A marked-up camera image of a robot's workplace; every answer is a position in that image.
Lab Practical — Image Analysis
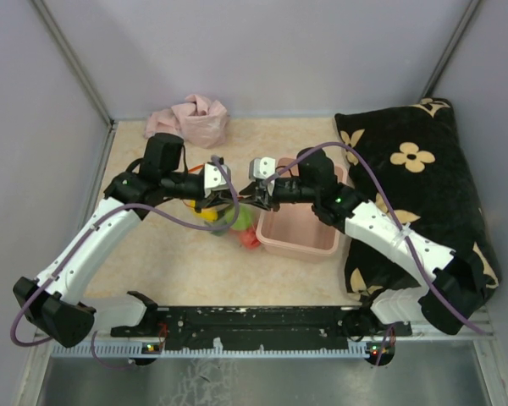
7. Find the yellow pear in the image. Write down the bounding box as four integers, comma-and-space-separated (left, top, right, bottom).
196, 207, 223, 223

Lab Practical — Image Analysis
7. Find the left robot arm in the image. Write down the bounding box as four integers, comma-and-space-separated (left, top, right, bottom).
13, 133, 239, 348

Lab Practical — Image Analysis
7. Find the metal frame post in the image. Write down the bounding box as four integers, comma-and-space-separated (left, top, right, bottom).
419, 0, 483, 99
28, 0, 114, 128

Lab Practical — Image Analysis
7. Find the pink crumpled cloth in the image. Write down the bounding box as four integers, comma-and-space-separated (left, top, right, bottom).
144, 94, 229, 149

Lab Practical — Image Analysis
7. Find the green apple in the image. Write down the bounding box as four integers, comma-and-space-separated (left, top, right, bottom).
231, 206, 256, 232

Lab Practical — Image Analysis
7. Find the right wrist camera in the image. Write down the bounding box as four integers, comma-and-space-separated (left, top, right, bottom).
248, 156, 277, 182

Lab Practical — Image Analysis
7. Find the left metal frame post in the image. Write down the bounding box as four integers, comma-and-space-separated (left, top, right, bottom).
28, 0, 114, 128

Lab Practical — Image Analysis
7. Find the black floral cushion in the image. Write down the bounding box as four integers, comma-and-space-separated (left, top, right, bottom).
334, 97, 502, 299

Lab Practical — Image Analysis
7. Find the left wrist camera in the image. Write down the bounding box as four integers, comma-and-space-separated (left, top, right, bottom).
202, 155, 232, 198

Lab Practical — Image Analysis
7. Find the clear zip top bag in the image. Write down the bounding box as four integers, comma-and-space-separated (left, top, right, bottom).
183, 200, 258, 242

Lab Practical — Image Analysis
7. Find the small red apple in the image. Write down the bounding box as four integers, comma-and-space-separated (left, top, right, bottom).
238, 228, 261, 250

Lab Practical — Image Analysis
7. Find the right metal frame post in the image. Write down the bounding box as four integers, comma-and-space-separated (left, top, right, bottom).
419, 0, 483, 99

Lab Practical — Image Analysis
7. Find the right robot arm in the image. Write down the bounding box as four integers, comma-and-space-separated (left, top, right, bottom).
241, 145, 487, 335

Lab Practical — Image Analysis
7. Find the pink plastic bin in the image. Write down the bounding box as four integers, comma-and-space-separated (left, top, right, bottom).
256, 156, 349, 264

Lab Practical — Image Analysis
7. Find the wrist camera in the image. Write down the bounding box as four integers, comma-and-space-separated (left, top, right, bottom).
248, 156, 277, 182
202, 155, 232, 198

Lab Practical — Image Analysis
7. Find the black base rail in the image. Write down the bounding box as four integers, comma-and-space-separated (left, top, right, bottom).
109, 304, 407, 353

